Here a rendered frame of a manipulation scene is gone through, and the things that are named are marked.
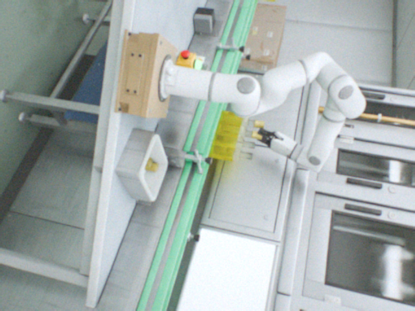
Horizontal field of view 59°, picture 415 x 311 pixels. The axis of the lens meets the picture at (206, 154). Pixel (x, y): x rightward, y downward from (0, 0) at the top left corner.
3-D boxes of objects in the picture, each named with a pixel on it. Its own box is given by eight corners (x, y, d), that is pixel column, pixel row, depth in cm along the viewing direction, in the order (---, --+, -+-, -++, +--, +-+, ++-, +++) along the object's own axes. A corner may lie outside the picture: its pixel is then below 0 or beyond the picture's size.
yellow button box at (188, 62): (177, 74, 162) (193, 76, 161) (174, 61, 156) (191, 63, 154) (181, 62, 165) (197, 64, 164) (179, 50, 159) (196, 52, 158)
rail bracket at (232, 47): (214, 51, 170) (243, 54, 167) (214, 38, 164) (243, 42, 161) (217, 45, 172) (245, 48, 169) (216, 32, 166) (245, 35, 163)
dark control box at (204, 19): (194, 31, 175) (211, 34, 174) (192, 17, 168) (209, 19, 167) (198, 20, 179) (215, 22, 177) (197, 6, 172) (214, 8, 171)
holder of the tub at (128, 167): (135, 203, 142) (154, 208, 140) (114, 170, 118) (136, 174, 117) (150, 166, 150) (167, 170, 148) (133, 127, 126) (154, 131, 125)
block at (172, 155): (165, 166, 149) (181, 170, 148) (161, 154, 141) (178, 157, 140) (168, 159, 151) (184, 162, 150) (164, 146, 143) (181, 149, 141)
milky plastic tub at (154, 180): (132, 199, 137) (154, 203, 135) (115, 170, 118) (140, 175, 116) (148, 159, 145) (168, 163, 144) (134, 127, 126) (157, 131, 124)
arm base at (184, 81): (154, 91, 112) (203, 100, 110) (163, 50, 112) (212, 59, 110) (165, 101, 127) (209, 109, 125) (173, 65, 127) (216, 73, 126)
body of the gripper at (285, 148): (298, 151, 162) (275, 139, 165) (301, 140, 152) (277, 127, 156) (290, 164, 159) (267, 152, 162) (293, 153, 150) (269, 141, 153)
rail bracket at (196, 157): (182, 172, 149) (212, 177, 147) (176, 149, 135) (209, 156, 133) (185, 165, 151) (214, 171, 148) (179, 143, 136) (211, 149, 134)
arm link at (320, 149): (327, 105, 140) (312, 146, 155) (315, 121, 132) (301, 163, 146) (349, 113, 137) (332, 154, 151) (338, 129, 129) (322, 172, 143)
